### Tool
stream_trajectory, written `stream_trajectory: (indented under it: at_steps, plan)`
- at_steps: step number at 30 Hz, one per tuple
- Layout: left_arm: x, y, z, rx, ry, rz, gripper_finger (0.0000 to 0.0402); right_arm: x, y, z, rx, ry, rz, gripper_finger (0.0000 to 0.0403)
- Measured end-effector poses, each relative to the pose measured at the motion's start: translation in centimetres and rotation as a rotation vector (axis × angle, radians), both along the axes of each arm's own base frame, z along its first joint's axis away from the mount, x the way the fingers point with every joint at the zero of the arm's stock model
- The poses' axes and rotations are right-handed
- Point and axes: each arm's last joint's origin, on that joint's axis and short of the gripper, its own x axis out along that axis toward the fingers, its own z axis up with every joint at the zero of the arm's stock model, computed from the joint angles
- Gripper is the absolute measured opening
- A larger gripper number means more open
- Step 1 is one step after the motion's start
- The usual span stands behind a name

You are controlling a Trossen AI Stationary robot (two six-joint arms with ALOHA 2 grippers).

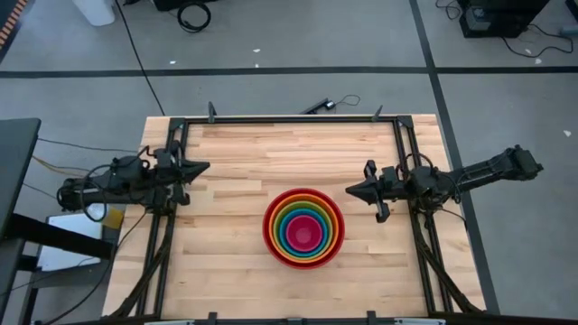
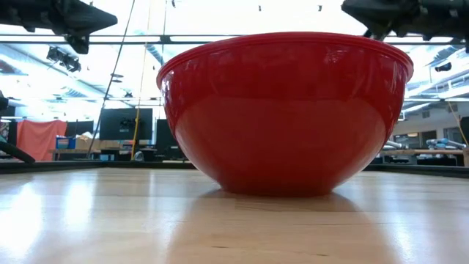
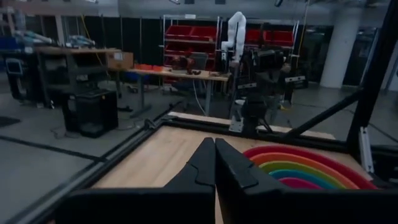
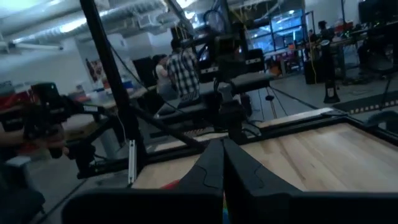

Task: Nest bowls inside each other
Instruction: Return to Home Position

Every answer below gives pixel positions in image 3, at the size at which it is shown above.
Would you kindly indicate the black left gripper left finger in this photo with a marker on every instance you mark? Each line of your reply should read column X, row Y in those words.
column 174, row 202

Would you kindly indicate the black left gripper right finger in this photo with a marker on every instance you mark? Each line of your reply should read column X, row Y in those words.
column 264, row 205

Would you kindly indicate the magenta plastic bowl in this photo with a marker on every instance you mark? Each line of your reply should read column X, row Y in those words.
column 300, row 184

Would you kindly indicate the green plastic bowl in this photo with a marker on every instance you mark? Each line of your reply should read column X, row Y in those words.
column 311, row 175

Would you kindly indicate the orange plastic bowl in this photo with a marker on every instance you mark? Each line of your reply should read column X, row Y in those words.
column 323, row 168

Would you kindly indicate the large red plastic bowl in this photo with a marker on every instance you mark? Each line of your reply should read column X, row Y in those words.
column 342, row 163

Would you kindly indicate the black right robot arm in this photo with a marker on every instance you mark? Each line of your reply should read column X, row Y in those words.
column 264, row 87

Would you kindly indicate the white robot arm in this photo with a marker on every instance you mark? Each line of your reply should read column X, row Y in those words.
column 236, row 34

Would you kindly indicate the metal shelf with red bins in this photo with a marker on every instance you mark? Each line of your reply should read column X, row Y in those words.
column 276, row 39
column 189, row 40

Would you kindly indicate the black floor cabinet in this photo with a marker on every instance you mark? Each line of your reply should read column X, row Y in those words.
column 90, row 113

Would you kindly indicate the wooden work table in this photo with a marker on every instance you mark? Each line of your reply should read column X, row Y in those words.
column 180, row 76

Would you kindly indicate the orange tray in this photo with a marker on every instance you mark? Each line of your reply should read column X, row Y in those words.
column 148, row 67

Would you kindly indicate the cardboard box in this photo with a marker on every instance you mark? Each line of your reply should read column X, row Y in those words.
column 119, row 60

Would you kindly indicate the white round column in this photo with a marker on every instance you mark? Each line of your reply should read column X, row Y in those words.
column 340, row 49

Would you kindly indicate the silver arm base bracket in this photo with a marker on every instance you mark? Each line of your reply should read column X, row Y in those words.
column 236, row 123

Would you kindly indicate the black diagonal frame strut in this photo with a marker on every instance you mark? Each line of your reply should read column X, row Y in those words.
column 323, row 113

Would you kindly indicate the white frame bracket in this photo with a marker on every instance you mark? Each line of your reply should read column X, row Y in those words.
column 366, row 149

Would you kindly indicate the black frame post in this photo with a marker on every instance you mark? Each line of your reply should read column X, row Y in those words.
column 373, row 77

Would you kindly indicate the wooden workbench with dark frame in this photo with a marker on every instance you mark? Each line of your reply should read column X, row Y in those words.
column 68, row 62

